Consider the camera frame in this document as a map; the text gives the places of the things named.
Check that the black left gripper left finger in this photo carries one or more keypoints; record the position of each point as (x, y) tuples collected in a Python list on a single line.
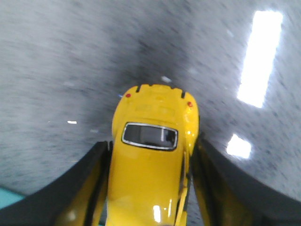
[(76, 198)]

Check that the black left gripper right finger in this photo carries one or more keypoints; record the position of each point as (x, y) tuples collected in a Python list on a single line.
[(228, 196)]

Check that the yellow toy beetle car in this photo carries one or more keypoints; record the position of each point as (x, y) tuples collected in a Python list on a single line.
[(154, 132)]

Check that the light blue box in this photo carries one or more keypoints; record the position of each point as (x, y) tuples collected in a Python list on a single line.
[(8, 197)]

